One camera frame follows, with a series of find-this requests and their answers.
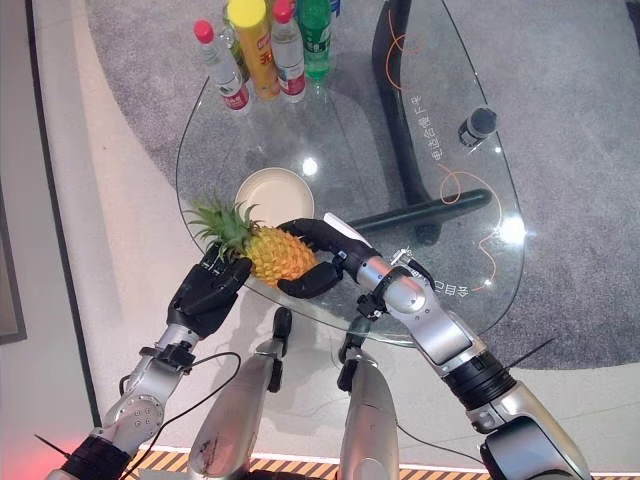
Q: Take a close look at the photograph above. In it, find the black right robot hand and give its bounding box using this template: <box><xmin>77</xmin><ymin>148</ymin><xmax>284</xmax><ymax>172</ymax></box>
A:
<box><xmin>276</xmin><ymin>212</ymin><xmax>380</xmax><ymax>299</ymax></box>

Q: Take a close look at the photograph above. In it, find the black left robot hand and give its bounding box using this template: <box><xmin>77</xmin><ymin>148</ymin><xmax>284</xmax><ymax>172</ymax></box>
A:
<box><xmin>166</xmin><ymin>244</ymin><xmax>253</xmax><ymax>338</ymax></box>

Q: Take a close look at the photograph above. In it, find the yellow pineapple with green crown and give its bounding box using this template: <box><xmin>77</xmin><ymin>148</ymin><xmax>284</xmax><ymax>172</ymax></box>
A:
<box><xmin>183</xmin><ymin>198</ymin><xmax>321</xmax><ymax>290</ymax></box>

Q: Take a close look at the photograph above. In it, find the cream round plate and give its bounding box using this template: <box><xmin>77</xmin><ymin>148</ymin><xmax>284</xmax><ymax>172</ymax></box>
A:
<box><xmin>234</xmin><ymin>167</ymin><xmax>316</xmax><ymax>225</ymax></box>

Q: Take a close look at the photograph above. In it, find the silver left robot leg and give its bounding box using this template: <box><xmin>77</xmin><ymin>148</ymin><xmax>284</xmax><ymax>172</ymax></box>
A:
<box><xmin>188</xmin><ymin>306</ymin><xmax>294</xmax><ymax>480</ymax></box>

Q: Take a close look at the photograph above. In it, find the silver robot leg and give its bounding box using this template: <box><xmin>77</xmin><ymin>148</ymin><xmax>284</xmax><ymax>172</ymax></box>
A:
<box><xmin>188</xmin><ymin>306</ymin><xmax>294</xmax><ymax>480</ymax></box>
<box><xmin>336</xmin><ymin>331</ymin><xmax>401</xmax><ymax>480</ymax></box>

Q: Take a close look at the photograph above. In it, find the silver right robot leg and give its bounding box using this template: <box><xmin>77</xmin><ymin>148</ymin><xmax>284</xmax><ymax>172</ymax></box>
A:
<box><xmin>336</xmin><ymin>331</ymin><xmax>401</xmax><ymax>480</ymax></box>

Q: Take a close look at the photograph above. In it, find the clear water bottle red cap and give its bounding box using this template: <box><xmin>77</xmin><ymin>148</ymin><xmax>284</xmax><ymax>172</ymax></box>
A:
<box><xmin>193</xmin><ymin>19</ymin><xmax>253</xmax><ymax>115</ymax></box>
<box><xmin>270</xmin><ymin>0</ymin><xmax>308</xmax><ymax>105</ymax></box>

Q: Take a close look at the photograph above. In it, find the small dark capped bottle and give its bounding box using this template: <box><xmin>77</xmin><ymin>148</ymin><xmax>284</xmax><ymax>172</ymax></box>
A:
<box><xmin>457</xmin><ymin>106</ymin><xmax>499</xmax><ymax>147</ymax></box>

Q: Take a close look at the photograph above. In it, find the yellow black hazard tape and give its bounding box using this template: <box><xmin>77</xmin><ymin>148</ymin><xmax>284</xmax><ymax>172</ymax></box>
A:
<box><xmin>119</xmin><ymin>448</ymin><xmax>489</xmax><ymax>480</ymax></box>

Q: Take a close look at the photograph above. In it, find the green soda bottle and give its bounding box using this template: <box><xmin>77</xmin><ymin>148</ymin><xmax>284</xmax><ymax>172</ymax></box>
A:
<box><xmin>295</xmin><ymin>0</ymin><xmax>335</xmax><ymax>85</ymax></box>

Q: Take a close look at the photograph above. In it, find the yellow cylindrical can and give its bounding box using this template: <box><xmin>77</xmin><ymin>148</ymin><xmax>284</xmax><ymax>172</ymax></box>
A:
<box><xmin>227</xmin><ymin>0</ymin><xmax>282</xmax><ymax>103</ymax></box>

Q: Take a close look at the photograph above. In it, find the grey carpet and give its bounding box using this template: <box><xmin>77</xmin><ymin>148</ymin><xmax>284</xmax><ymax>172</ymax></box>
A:
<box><xmin>85</xmin><ymin>0</ymin><xmax>640</xmax><ymax>371</ymax></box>

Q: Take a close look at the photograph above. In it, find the black thin cable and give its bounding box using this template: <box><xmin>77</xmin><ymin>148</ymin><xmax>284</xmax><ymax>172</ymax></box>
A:
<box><xmin>119</xmin><ymin>351</ymin><xmax>242</xmax><ymax>480</ymax></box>

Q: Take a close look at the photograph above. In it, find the black table base frame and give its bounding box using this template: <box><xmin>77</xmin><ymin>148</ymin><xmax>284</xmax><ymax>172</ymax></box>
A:
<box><xmin>345</xmin><ymin>0</ymin><xmax>494</xmax><ymax>236</ymax></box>

